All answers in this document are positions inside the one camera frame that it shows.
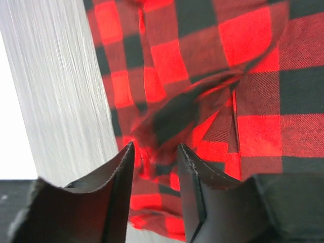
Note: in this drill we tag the red black plaid shirt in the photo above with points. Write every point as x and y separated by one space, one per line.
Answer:
239 82

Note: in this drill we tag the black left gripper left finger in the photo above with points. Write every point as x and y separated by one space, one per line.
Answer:
94 208

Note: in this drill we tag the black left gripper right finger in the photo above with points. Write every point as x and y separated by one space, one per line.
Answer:
263 208

